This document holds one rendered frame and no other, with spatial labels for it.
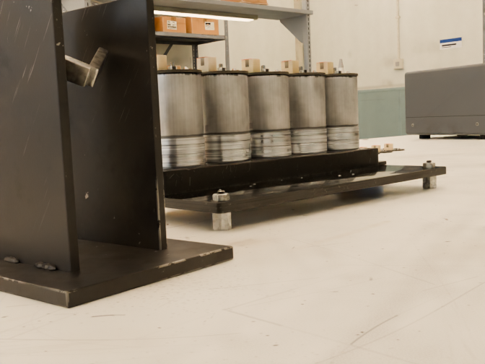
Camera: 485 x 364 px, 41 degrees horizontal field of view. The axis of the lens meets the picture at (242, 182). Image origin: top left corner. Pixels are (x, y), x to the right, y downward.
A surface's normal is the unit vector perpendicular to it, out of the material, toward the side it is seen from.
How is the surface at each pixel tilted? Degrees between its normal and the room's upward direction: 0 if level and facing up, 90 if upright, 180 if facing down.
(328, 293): 0
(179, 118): 90
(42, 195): 90
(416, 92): 90
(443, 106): 90
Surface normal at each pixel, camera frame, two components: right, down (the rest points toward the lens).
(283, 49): 0.66, 0.04
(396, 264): -0.04, -0.99
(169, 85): -0.07, 0.10
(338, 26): -0.75, 0.10
